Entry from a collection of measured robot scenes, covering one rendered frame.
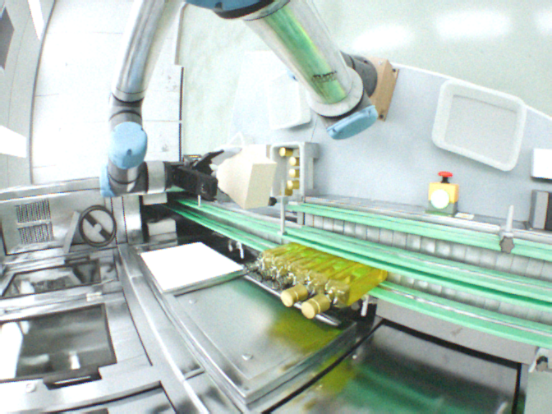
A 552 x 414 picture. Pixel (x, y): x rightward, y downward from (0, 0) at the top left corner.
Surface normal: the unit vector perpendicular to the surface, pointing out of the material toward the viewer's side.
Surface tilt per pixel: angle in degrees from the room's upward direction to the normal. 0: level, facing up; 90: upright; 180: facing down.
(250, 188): 90
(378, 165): 0
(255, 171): 90
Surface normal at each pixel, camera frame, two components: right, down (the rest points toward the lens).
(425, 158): -0.76, 0.11
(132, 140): 0.55, -0.39
